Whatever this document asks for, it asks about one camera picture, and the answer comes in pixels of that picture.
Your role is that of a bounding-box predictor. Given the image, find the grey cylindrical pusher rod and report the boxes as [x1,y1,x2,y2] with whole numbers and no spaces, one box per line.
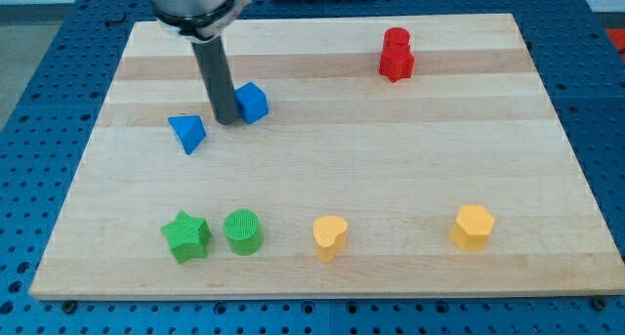
[192,36,239,125]

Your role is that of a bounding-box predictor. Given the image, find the blue cube block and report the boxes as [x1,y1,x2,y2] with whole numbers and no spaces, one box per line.
[234,82,269,124]

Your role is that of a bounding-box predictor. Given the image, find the blue triangle block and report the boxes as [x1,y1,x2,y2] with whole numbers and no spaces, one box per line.
[168,115,206,155]

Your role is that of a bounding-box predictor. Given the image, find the green cylinder block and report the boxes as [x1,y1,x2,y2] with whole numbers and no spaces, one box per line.
[223,209,264,256]

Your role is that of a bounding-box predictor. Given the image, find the red cylinder block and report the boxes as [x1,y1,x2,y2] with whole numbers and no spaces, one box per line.
[383,26,411,49]

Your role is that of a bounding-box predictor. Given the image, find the green star block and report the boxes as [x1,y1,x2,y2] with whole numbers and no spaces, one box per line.
[160,210,212,265]

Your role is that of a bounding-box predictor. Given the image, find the red star block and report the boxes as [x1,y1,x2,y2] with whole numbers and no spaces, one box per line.
[379,45,415,83]

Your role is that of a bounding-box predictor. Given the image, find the yellow heart block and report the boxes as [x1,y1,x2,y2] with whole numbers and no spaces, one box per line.
[312,216,349,262]

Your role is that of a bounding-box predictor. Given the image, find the wooden board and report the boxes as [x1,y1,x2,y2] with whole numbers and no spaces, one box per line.
[30,14,624,301]

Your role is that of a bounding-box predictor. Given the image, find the yellow hexagon block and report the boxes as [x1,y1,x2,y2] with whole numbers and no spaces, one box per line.
[449,204,495,251]

